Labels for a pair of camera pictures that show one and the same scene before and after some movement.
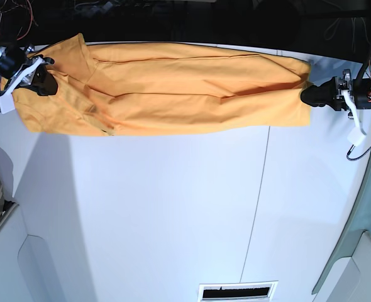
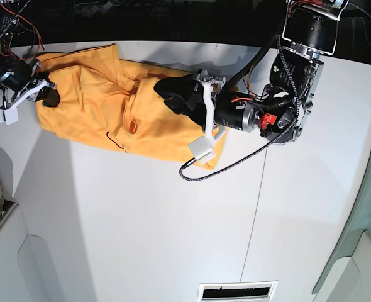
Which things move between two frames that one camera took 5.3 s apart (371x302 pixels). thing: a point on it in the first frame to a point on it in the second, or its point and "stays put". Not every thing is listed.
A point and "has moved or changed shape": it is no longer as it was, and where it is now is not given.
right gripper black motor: x=353 y=94 to x=232 y=109
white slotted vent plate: x=257 y=291 stays put
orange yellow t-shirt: x=121 y=89 has moved or changed shape
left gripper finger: x=43 y=82 to x=49 y=96
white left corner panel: x=40 y=253 stays put
